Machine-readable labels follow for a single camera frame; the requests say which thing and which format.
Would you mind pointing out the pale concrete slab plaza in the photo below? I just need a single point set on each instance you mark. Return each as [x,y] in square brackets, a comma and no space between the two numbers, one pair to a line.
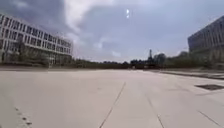
[83,93]

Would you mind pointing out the dark drain grate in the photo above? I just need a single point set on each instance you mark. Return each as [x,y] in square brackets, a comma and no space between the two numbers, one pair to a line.
[210,87]

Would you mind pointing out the distant line of trees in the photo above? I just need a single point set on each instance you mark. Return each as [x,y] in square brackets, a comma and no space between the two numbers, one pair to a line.
[100,64]

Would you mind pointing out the white building with window grid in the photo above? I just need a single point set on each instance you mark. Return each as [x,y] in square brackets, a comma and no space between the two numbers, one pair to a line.
[33,36]

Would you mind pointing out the large dark glass building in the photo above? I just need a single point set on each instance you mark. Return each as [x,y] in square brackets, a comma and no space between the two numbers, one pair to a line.
[210,38]

